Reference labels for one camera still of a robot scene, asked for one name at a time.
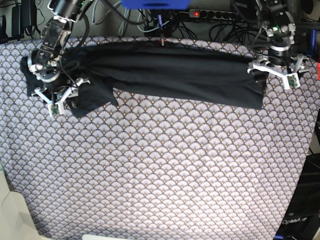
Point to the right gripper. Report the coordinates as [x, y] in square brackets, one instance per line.
[49, 79]

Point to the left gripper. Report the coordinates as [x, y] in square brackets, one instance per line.
[278, 54]

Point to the dark grey T-shirt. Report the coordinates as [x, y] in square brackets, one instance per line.
[173, 72]

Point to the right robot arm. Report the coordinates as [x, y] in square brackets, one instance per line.
[55, 35]

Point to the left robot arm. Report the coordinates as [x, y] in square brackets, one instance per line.
[273, 42]

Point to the blue clamp at right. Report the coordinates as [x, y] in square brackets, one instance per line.
[312, 40]

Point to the red clamp right edge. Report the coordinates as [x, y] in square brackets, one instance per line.
[318, 70]

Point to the black power strip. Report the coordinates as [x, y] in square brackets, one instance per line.
[213, 15]

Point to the red and black clamp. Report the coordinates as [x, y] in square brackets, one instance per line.
[162, 41]

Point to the fan-patterned tablecloth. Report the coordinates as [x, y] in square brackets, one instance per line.
[155, 168]

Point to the cream plastic bin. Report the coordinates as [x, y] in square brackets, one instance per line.
[15, 219]

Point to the black OpenArm box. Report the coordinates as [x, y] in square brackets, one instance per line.
[302, 218]

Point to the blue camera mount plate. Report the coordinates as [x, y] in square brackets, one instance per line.
[156, 4]

